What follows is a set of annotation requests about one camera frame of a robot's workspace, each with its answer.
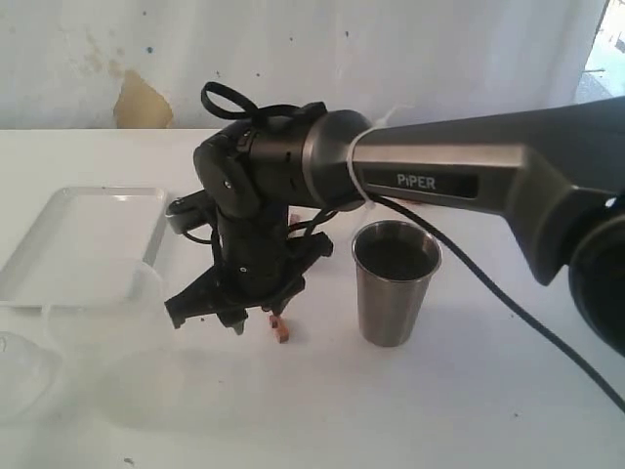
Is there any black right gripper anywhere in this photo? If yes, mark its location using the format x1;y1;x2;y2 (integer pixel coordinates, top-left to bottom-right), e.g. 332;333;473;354
165;233;333;335

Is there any stainless steel cup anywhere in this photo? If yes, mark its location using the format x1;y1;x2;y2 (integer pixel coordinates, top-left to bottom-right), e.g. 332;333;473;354
352;220;442;348

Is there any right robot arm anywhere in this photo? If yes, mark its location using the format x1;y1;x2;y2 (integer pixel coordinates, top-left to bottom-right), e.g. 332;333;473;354
166;98;624;352

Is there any translucent plastic container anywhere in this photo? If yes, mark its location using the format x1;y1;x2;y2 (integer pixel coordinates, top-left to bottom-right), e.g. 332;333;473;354
42;259;180;431

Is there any white rectangular tray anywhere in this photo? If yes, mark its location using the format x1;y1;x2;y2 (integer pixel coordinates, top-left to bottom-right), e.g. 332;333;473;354
1;186;167;308

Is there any clear plastic lid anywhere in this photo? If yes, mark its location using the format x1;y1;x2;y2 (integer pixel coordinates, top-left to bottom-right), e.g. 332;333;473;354
1;331;65;427

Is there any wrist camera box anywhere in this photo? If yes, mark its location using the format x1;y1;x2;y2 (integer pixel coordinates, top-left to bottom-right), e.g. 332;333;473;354
165;191;215;235

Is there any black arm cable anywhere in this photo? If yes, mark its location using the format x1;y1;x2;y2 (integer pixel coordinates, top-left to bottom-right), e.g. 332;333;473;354
183;81;625;411

